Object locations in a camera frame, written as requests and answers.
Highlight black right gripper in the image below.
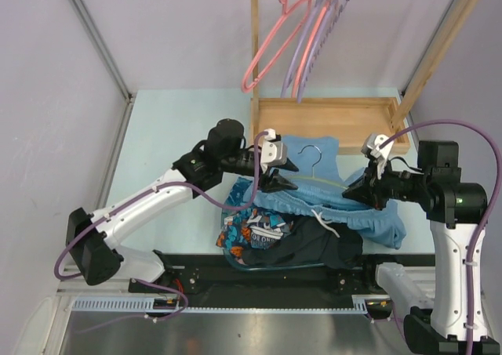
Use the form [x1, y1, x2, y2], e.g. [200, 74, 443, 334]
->
[344, 154, 429, 210]

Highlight sage green hanger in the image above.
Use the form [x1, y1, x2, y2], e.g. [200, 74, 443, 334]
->
[290, 144, 347, 189]

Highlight light blue shorts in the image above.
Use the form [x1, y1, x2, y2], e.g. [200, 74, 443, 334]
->
[253, 136, 406, 249]

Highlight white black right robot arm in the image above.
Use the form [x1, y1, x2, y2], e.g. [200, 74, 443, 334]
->
[343, 134, 501, 354]

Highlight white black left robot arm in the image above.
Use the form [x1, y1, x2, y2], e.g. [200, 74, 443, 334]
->
[54, 118, 298, 292]

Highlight blue patterned shorts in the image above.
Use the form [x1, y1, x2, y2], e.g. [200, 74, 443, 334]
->
[216, 176, 295, 268]

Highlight dark navy shorts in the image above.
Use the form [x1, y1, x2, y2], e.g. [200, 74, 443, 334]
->
[241, 216, 363, 269]

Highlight purple hanger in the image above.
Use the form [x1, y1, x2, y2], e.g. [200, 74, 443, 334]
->
[280, 0, 332, 99]

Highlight salmon pink hanger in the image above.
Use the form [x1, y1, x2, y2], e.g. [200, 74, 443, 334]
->
[290, 0, 341, 100]

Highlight pink hanger left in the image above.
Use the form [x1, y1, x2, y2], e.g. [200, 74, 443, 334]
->
[241, 0, 313, 94]

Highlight lavender hanger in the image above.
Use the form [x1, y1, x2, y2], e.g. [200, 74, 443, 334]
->
[296, 0, 350, 103]

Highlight wooden clothes rack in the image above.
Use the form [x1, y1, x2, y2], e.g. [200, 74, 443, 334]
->
[246, 0, 478, 155]

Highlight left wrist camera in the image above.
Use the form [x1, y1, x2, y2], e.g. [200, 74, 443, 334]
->
[260, 129, 288, 173]

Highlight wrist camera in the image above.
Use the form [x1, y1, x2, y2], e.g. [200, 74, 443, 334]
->
[260, 129, 288, 173]
[361, 133, 394, 179]

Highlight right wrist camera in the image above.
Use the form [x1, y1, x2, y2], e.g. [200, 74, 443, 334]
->
[361, 133, 394, 179]

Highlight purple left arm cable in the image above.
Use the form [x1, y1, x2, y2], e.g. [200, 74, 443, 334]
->
[53, 131, 275, 332]

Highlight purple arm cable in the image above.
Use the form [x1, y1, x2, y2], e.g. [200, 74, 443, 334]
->
[372, 119, 502, 355]
[53, 131, 275, 332]

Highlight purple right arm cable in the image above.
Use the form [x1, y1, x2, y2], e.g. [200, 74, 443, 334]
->
[372, 119, 502, 355]

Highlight white cable duct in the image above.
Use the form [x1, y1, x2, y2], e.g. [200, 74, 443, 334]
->
[72, 295, 372, 315]

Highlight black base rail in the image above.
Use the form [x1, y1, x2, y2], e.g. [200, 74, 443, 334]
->
[128, 252, 436, 309]

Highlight aluminium corner frame post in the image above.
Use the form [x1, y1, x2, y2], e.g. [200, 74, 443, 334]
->
[68, 0, 133, 103]

